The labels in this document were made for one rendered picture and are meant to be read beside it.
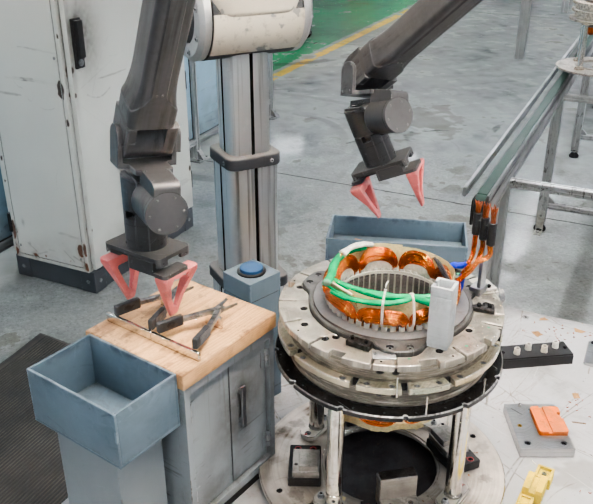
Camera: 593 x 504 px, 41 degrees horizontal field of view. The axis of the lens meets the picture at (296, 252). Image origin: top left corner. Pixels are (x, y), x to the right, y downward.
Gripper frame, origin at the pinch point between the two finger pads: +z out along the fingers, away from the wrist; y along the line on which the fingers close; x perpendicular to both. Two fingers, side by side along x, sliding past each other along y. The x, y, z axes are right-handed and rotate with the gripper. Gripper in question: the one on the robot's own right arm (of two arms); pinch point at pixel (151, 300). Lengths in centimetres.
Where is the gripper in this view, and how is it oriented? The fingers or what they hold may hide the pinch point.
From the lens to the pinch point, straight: 115.9
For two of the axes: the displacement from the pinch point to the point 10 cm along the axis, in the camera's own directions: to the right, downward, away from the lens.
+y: 8.3, 2.5, -5.0
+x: 5.6, -3.5, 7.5
